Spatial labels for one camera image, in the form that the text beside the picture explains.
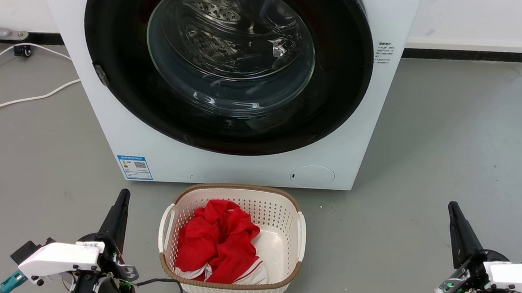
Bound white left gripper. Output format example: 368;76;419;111
16;182;131;292

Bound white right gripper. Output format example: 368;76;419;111
443;201;522;293

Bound black round glass washer door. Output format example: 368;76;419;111
76;0;379;165

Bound white front-load washing machine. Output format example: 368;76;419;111
16;0;423;200

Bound metal washer door hinge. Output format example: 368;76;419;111
92;64;111;87

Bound blue energy label sticker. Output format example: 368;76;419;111
115;155;155;182

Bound red and white garment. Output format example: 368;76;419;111
174;196;274;287

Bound round white filter cover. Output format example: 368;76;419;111
289;163;336;190

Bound white perforated laundry basket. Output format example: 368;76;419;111
154;179;310;293

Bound black text instruction sticker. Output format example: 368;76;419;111
375;41;396;66

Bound stainless steel washer drum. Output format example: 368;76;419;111
154;0;311;87

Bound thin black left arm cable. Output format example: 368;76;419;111
134;276;185;293

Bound teal left cable connector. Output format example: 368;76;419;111
0;268;28;293

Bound black wall baseboard strip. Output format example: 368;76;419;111
0;29;65;49
402;44;522;67

